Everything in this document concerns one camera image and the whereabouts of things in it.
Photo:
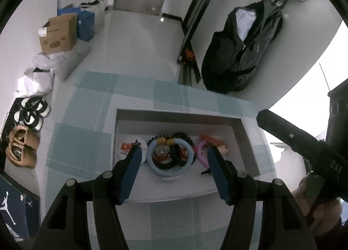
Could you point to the tan shoes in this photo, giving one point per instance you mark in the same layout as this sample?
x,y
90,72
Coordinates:
x,y
23,146

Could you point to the black tripod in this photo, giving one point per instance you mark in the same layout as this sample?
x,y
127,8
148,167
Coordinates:
x,y
190,65

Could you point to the blue checked tablecloth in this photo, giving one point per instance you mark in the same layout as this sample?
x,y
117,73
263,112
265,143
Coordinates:
x,y
81,144

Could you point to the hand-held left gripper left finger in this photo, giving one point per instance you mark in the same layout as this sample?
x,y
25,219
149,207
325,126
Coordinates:
x,y
133,174

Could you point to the round white badge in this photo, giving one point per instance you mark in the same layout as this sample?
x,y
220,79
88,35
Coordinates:
x,y
125,148

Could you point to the dark blue shoe box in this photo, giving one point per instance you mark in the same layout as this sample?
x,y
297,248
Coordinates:
x,y
13,206

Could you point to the grey cardboard box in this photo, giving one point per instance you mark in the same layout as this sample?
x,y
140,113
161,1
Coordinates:
x,y
242,141

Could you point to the black backpack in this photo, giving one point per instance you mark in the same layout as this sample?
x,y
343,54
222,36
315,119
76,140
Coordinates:
x,y
239,54

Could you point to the black and white sandals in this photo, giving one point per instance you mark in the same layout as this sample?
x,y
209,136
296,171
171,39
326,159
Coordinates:
x,y
34,114

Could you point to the white plastic bags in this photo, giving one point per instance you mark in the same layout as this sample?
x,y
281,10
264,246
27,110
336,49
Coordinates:
x,y
40,81

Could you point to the person's right hand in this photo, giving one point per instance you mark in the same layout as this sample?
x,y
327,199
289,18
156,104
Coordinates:
x,y
326,212

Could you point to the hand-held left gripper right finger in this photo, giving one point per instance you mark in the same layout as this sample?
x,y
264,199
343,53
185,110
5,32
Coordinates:
x,y
219,179

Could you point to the brown cardboard box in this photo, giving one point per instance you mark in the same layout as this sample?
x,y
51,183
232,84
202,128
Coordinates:
x,y
58,35

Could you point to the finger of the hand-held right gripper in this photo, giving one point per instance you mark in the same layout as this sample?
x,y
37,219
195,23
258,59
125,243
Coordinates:
x,y
285,133

